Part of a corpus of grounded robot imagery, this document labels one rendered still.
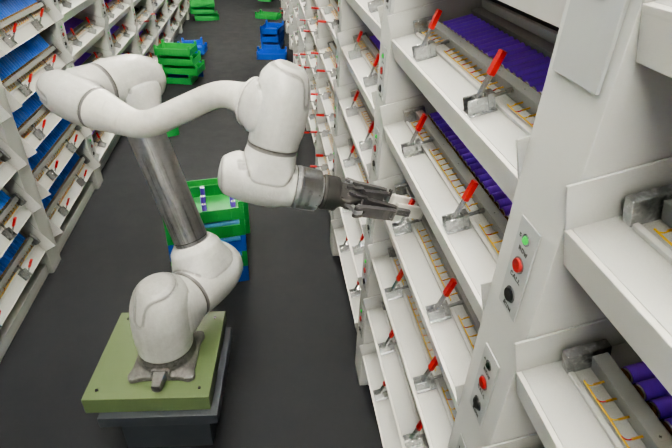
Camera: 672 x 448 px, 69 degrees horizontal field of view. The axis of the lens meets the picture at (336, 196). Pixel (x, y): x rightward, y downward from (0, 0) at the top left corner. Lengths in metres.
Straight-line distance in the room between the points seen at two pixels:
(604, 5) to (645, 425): 0.38
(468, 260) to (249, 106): 0.49
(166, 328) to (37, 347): 0.80
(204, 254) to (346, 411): 0.69
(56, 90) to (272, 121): 0.57
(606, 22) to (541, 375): 0.38
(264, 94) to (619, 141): 0.63
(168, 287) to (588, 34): 1.15
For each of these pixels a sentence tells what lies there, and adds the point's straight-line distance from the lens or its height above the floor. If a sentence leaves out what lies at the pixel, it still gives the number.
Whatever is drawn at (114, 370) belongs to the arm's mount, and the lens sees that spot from 1.59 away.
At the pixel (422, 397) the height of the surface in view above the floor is 0.56.
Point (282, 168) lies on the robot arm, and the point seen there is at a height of 0.96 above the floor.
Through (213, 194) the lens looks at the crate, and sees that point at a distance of 2.10.
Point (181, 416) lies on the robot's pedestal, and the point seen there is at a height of 0.20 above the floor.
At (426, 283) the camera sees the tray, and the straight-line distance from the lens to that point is 1.00.
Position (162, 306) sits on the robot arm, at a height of 0.49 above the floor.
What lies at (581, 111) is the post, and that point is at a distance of 0.48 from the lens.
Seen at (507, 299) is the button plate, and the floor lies 1.02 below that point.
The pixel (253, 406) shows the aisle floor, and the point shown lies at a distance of 1.73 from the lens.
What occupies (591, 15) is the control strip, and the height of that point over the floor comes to 1.34.
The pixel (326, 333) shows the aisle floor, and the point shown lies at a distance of 1.91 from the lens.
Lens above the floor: 1.41
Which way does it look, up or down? 32 degrees down
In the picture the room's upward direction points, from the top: 2 degrees clockwise
